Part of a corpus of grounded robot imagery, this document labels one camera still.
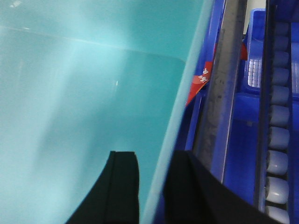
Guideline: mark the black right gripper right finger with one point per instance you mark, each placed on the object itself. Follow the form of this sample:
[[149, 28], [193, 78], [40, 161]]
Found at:
[[194, 196]]

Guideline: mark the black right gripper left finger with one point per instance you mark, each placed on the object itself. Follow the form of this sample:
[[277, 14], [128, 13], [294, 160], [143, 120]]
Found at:
[[114, 198]]

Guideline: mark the light blue plastic bin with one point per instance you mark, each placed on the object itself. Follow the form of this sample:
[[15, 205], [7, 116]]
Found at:
[[82, 78]]

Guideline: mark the dark blue storage bin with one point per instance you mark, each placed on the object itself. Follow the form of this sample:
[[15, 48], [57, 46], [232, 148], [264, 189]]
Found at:
[[240, 167]]

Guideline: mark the grey roller conveyor track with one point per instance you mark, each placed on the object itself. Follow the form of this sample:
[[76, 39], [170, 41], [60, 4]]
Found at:
[[272, 182]]

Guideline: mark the red snack package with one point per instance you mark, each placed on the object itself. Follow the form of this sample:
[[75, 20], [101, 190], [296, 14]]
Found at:
[[199, 81]]

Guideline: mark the stainless steel shelf rail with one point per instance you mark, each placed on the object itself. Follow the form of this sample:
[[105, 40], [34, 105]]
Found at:
[[212, 136]]

